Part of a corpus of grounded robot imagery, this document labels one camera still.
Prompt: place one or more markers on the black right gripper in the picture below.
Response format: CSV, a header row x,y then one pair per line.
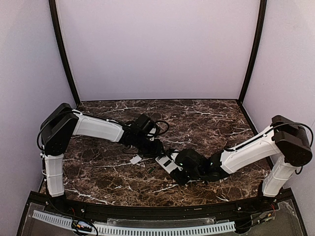
x,y
177,174

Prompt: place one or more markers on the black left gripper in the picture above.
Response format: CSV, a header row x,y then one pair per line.
x,y
152,148

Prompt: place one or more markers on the white and red remote control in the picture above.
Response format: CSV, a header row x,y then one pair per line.
x,y
167,164

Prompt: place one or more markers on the white battery cover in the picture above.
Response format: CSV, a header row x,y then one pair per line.
x,y
136,159

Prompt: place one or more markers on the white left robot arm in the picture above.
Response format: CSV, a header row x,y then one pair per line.
x,y
64,122

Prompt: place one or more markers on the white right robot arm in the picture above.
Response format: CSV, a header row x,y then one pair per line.
x,y
284,138

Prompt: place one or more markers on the white slotted cable duct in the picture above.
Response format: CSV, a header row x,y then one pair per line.
x,y
120,227

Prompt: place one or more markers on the black left corner post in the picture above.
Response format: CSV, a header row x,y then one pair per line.
x,y
62,50

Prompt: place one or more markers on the black corner post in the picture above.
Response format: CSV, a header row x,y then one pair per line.
x,y
254,50
62,50

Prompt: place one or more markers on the black right corner post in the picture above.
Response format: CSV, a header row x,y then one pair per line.
x,y
254,50

